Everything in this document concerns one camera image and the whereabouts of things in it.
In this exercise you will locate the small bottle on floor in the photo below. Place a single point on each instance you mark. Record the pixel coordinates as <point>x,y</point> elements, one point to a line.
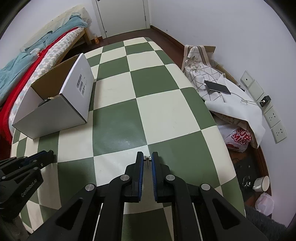
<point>96,39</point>

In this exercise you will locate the black jewelry piece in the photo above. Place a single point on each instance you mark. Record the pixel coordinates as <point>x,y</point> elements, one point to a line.
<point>45,101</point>

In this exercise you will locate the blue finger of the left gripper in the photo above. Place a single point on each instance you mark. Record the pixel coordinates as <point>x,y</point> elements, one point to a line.
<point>43,158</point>

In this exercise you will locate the white patterned cloth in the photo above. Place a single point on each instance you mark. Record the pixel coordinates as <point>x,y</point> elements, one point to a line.
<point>239,118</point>

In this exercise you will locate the light blue blanket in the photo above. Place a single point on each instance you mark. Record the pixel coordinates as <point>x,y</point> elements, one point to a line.
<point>15,69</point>

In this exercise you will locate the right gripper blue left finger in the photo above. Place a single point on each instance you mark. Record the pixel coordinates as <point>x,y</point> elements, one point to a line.
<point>137,178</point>

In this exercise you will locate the white crumpled bag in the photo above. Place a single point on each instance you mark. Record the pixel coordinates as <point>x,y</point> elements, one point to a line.
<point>265,204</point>

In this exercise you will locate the white cardboard box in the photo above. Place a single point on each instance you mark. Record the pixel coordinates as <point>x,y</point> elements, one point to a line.
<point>70,85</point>

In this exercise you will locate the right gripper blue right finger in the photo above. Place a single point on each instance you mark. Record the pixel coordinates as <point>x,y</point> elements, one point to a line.
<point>158,176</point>

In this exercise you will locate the black charger plug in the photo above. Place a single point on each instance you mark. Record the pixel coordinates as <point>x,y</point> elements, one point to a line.
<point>266,100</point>

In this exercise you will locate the argyle patterned mattress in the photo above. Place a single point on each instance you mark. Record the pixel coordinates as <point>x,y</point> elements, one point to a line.
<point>48,61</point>

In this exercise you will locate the white door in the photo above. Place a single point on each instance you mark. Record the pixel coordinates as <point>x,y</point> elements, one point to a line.
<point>118,17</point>

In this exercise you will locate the black smartphone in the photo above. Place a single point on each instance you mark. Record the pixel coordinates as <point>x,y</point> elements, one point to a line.
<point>217,87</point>

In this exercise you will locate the green white checkered table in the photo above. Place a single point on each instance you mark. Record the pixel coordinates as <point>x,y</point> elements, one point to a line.
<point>141,102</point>

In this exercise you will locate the small silver stud earring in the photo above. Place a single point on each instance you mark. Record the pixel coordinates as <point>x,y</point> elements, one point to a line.
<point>148,160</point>

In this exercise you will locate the white ceramic cup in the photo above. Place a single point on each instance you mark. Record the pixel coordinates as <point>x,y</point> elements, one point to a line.
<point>261,184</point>

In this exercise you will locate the red blanket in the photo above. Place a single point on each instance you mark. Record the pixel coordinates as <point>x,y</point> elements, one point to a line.
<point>6,136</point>

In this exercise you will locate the white red plastic bag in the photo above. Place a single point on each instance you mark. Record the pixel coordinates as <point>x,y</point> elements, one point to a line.
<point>235,138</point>

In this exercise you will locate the white wall socket strip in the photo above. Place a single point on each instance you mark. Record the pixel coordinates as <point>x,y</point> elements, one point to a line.
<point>270,114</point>

